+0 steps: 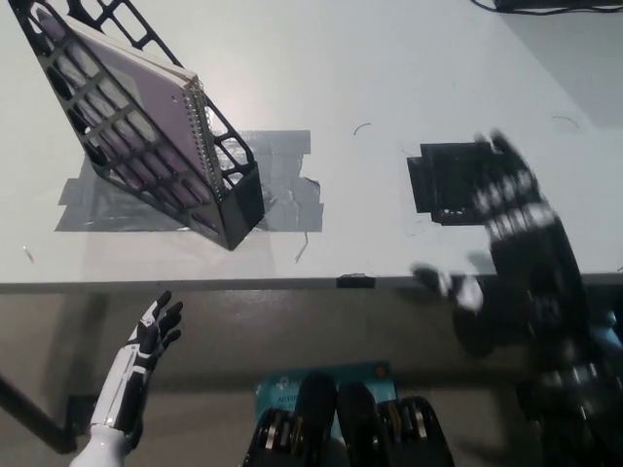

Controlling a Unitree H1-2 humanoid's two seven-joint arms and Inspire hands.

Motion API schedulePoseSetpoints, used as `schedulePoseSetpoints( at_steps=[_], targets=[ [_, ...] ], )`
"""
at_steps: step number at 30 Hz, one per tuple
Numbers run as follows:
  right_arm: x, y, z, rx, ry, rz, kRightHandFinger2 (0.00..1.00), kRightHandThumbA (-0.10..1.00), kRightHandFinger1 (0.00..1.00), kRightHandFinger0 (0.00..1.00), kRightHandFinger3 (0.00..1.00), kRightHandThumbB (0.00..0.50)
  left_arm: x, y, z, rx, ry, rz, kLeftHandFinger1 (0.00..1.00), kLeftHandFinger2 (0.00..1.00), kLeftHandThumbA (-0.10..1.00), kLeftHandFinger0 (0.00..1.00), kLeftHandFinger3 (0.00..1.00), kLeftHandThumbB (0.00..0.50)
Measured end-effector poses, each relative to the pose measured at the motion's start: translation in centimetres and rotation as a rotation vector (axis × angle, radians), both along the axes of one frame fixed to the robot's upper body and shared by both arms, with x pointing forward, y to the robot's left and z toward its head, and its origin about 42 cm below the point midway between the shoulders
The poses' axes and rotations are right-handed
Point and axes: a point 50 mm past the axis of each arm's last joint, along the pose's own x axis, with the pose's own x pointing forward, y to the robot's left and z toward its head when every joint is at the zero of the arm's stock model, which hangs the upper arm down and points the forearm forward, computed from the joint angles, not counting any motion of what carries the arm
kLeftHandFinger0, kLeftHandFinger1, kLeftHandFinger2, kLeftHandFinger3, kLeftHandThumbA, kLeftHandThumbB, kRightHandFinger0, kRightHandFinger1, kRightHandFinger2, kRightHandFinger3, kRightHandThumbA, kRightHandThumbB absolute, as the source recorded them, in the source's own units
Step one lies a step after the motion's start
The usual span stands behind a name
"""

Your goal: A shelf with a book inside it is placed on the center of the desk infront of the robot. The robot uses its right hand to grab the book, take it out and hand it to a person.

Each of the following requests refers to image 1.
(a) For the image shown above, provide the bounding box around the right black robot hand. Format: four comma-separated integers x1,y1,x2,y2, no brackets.
411,127,594,360

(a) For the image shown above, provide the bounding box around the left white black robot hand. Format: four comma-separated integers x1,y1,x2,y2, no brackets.
90,290,185,439

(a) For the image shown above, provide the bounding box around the purple spiral notebook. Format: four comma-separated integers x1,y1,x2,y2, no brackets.
29,8,215,234

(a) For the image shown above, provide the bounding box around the black lattice file shelf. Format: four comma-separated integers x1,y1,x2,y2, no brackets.
8,0,267,252

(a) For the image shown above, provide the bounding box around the black table leg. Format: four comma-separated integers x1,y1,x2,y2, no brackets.
0,372,79,454

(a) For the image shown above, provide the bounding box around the teal circuit board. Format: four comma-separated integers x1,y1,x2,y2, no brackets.
253,360,393,442

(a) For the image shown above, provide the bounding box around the grey tape patch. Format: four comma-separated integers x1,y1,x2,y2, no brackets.
54,128,326,234

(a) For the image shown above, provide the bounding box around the black cable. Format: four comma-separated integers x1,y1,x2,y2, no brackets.
468,0,623,16

